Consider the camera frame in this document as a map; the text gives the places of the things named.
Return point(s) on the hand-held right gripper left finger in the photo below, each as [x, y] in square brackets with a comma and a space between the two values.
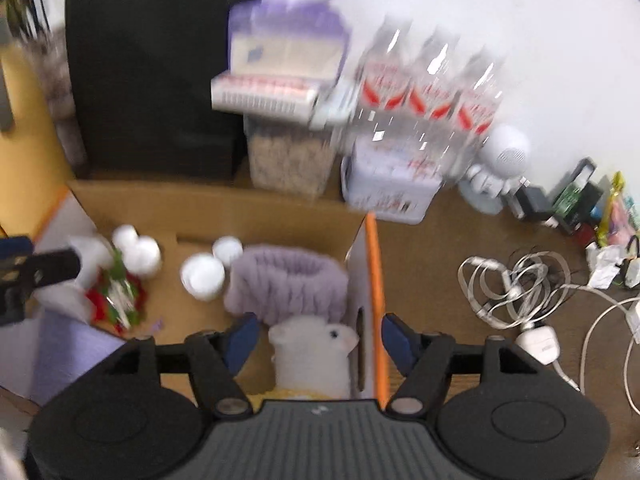
[242, 345]

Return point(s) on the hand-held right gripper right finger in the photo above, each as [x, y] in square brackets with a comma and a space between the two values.
[400, 345]

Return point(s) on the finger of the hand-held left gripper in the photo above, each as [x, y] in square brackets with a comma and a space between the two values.
[15, 247]
[57, 266]

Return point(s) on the clear cotton swab box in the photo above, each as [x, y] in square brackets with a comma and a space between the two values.
[90, 260]

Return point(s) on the red green item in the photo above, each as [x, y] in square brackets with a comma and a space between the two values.
[100, 305]

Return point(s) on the yellow plush toy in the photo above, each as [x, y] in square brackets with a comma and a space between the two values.
[310, 360]

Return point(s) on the white round jar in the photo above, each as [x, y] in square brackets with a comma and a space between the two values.
[227, 250]
[145, 257]
[202, 275]
[125, 240]

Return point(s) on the purple fluffy headband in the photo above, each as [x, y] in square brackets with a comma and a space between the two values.
[285, 280]

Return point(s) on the lavender pouch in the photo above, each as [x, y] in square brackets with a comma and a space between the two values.
[70, 355]

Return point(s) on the red cardboard box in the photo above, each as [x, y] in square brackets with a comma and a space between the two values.
[280, 220]

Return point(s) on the yellow thermos jug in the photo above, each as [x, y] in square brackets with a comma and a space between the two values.
[30, 160]

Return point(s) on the silver tin box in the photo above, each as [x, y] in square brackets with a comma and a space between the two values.
[385, 185]

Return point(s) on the clear lidded food container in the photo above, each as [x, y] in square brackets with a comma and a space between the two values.
[287, 160]

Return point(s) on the black charger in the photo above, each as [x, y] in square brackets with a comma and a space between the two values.
[532, 202]

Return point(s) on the white robot figurine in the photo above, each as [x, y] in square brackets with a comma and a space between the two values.
[505, 152]

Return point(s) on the crumpled white tissue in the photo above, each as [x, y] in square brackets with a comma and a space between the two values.
[605, 265]

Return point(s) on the black paper bag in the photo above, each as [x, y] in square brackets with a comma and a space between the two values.
[150, 60]

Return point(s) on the white charger block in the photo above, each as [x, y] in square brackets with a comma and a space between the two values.
[634, 320]

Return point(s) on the black upright case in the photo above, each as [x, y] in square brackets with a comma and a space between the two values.
[585, 185]

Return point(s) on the yellow snack packet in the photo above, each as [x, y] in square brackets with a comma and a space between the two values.
[612, 210]

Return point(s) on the white flat box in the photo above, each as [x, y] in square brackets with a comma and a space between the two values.
[260, 92]

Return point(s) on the pink snack packet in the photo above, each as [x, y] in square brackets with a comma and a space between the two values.
[627, 220]

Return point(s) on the purple tissue pack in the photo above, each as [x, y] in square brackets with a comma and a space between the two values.
[285, 55]

